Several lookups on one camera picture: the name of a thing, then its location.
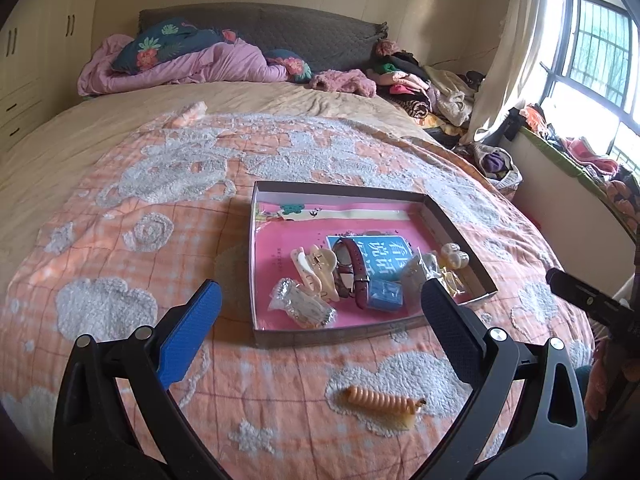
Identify small blue box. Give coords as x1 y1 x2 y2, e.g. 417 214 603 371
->
367 280 404 312

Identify cream curtain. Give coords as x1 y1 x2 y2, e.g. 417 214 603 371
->
460 0 548 144

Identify pink crumpled blanket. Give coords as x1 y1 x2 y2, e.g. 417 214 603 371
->
77 34 288 96

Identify dark grey headboard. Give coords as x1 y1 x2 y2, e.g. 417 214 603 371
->
138 2 388 73

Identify bag with purple cloth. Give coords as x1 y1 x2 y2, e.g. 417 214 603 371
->
472 143 523 200

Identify clear bag yellow jewelry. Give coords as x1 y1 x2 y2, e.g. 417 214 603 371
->
439 266 466 298

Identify shallow cardboard box pink-lined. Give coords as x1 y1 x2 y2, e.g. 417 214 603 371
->
248 181 498 348

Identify white cream hair clip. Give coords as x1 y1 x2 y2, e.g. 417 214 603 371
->
440 242 470 270

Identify maroon leather watch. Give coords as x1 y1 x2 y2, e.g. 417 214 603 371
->
332 237 370 310

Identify pile of clothes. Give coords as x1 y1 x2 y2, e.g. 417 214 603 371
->
309 38 490 137

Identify dark floral pillow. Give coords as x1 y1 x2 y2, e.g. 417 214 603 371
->
112 18 239 75

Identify clear bag silver jewelry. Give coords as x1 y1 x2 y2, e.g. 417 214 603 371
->
268 278 337 330

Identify clear bag of earrings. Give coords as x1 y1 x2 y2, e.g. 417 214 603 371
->
400 252 442 307

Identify cream wardrobe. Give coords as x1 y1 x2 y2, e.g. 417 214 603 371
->
1 0 96 154

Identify orange spiral hair tie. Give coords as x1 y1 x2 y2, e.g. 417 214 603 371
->
344 383 429 424

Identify clothes on window sill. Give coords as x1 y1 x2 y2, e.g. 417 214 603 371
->
513 105 639 238

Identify window with metal grille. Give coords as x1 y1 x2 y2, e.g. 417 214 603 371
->
539 0 639 174

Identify tan bed sheet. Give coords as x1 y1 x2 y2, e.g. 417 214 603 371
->
1 82 429 272

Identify beige hair claw clip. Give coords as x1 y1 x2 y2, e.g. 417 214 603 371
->
290 245 341 302

